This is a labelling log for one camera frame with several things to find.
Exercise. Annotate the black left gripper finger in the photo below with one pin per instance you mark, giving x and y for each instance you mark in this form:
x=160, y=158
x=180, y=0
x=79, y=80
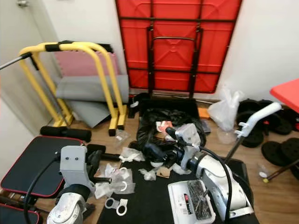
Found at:
x=92, y=158
x=101, y=158

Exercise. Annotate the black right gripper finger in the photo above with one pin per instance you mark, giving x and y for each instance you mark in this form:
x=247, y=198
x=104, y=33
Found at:
x=174, y=133
x=161, y=153

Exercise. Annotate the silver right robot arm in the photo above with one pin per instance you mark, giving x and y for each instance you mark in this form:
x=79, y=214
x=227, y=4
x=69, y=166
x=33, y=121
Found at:
x=219, y=182

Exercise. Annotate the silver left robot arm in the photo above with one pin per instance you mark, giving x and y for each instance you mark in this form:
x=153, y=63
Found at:
x=65, y=214

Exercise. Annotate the black floor rug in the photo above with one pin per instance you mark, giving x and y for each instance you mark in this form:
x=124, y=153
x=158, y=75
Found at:
x=149, y=205

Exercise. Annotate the red and white packet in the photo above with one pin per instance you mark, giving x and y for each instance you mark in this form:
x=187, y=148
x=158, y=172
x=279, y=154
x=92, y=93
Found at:
x=163, y=126

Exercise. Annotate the plastic bag with white rings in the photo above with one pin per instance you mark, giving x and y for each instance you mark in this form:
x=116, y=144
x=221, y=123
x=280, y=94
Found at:
x=112, y=186

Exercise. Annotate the black garbage bag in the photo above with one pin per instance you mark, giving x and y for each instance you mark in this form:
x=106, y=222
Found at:
x=147, y=135

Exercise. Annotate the small clear plastic bag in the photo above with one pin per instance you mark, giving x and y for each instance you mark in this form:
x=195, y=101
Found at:
x=121, y=139

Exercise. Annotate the black case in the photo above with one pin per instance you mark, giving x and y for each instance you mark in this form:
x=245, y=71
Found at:
x=168, y=105

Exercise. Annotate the orange box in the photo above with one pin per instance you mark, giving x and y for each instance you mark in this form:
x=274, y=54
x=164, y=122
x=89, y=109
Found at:
x=203, y=113

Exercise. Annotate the black foam roller pad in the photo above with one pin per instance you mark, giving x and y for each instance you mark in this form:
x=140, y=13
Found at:
x=65, y=134

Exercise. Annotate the clear plastic cup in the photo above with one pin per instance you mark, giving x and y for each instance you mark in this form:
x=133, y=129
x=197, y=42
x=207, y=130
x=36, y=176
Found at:
x=226, y=137

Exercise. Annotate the grey flat mat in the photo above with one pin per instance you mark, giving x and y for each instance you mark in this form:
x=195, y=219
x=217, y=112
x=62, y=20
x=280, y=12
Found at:
x=88, y=112

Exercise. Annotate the black weight bench red trim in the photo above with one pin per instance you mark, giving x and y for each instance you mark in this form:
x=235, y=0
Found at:
x=37, y=165

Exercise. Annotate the black dumbbell red collar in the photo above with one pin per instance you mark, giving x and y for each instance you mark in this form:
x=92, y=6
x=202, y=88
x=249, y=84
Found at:
x=285, y=122
x=243, y=119

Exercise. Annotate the grey rolled mat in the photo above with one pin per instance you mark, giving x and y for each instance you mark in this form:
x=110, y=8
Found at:
x=88, y=88

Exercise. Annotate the white bottle cap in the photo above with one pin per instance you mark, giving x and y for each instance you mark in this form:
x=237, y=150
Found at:
x=262, y=174

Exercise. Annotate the black weight plate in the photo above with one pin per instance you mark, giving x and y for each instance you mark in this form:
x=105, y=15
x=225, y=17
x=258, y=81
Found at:
x=273, y=154
x=295, y=171
x=290, y=149

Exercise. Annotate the pink foam mat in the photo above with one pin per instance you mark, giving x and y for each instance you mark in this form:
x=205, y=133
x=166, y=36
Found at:
x=79, y=64

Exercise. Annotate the dark table leg yellow foot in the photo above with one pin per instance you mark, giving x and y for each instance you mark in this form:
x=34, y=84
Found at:
x=282, y=169

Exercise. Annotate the grey metal bar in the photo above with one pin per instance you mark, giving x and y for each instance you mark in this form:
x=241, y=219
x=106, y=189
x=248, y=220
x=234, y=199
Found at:
x=14, y=62

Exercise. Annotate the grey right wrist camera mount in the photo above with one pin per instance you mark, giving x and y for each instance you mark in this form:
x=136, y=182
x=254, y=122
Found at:
x=189, y=134

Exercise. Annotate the red folded table black frame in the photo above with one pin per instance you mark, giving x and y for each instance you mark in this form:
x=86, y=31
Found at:
x=215, y=46

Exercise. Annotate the yellow metal exercise frame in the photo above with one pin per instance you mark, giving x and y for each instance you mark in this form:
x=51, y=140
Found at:
x=88, y=46

